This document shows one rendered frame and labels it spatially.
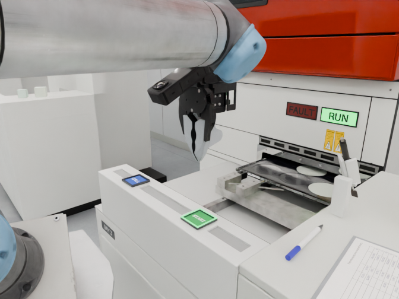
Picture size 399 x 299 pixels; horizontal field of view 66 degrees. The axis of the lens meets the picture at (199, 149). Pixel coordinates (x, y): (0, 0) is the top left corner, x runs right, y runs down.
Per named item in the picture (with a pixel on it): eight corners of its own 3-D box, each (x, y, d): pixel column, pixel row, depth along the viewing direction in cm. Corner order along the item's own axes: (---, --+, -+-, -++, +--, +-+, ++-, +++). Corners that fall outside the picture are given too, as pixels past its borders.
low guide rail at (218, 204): (275, 181, 117) (275, 174, 116) (279, 183, 115) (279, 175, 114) (168, 229, 86) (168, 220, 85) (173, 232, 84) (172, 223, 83)
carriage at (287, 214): (231, 185, 106) (231, 178, 105) (334, 231, 79) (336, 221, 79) (215, 193, 101) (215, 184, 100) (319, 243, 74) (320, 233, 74)
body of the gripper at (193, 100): (236, 113, 58) (239, 47, 55) (203, 120, 53) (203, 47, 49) (209, 107, 64) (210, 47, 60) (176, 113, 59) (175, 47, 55)
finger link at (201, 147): (226, 159, 61) (227, 114, 58) (204, 167, 57) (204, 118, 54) (215, 155, 63) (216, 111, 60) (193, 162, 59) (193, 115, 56)
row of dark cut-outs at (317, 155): (259, 142, 122) (260, 136, 121) (377, 174, 91) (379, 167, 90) (259, 142, 122) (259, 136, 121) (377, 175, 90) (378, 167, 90)
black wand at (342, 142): (344, 140, 57) (347, 136, 57) (336, 139, 58) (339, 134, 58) (357, 199, 69) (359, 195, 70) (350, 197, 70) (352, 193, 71)
